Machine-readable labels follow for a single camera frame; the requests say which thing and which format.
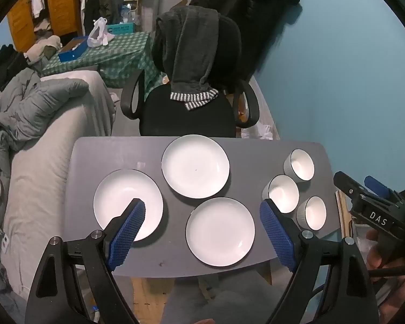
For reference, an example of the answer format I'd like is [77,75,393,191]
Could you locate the green checked tablecloth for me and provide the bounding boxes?
[42,31,169,88]

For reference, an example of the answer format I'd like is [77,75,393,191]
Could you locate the blue cardboard box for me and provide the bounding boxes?
[58,36,89,63]

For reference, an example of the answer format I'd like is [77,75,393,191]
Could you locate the black office chair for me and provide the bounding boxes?
[121,15,260,139]

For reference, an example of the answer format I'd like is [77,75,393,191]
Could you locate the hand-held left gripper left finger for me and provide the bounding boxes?
[25,197,146,324]

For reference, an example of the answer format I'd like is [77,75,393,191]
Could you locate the grey bed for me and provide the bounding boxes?
[0,71,117,298]

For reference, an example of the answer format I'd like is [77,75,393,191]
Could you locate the orange wooden wardrobe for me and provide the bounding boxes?
[7,0,82,51]

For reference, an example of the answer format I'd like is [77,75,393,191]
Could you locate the white ribbed bowl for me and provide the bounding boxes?
[296,196,327,231]
[283,149,315,181]
[262,174,300,214]

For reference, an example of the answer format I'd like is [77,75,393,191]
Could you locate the blue plastic crate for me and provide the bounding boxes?
[105,23,136,36]

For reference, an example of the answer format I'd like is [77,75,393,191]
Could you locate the dark clothes on rack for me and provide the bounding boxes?
[77,0,124,38]

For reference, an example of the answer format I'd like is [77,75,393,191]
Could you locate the person's right hand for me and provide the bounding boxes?
[366,229,405,311]

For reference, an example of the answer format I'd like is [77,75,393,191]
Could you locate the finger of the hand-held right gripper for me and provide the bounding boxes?
[333,171,362,206]
[364,175,397,201]

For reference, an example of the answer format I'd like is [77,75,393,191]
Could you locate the black clothes pile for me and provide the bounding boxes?
[0,44,29,90]

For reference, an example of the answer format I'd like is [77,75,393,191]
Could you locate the white plastic bag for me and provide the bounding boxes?
[87,17,115,48]

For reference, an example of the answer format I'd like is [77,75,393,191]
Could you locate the beige clothes pile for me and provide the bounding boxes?
[26,35,64,64]

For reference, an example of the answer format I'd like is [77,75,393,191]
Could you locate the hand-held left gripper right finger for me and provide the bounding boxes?
[259,198,380,324]

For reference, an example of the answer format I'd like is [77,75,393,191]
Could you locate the white bag on floor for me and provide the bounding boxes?
[241,121,280,140]

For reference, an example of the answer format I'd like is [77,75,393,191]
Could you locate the black hanging jackets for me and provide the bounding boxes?
[189,0,301,75]

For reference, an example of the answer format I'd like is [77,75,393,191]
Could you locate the grey duvet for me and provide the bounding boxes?
[0,67,90,176]

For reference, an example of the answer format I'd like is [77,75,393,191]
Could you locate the dark grey hoodie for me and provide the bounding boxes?
[152,6,221,111]

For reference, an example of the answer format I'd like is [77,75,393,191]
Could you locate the light wooden board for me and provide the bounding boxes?
[335,191,354,244]

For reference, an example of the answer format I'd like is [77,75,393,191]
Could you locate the white plate with black rim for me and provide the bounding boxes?
[161,134,230,199]
[93,169,164,242]
[185,197,256,267]

